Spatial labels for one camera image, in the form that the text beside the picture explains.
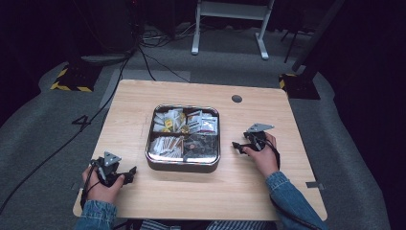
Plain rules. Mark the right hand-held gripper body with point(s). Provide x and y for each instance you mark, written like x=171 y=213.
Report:
x=257 y=139

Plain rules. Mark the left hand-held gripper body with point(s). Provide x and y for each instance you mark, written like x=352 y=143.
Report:
x=108 y=169

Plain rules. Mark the brown compartment box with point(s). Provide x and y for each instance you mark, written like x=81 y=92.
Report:
x=182 y=167

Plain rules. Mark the person's right hand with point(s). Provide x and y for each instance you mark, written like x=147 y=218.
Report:
x=266 y=159

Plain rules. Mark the person's left hand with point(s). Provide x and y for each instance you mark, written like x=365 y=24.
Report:
x=100 y=192

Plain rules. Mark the pile of white brown sticks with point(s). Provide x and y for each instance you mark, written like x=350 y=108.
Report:
x=166 y=147

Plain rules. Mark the pile of white red packets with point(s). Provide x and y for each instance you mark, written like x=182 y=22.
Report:
x=202 y=123

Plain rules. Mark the grey table grommet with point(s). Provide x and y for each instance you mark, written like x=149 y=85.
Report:
x=236 y=98

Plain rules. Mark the pile of white yellow packets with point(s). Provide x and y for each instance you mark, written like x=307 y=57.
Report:
x=168 y=120

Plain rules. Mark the black yellow striped stand base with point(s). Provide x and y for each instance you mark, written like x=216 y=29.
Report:
x=75 y=80
x=300 y=87

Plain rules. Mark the grey tape strip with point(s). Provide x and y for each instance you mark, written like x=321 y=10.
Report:
x=315 y=185

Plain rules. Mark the black tripod legs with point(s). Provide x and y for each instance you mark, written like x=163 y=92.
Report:
x=292 y=41

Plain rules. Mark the black slanted pole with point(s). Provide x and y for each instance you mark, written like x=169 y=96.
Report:
x=317 y=35

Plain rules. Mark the white metal stand frame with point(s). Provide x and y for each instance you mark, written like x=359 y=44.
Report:
x=233 y=11

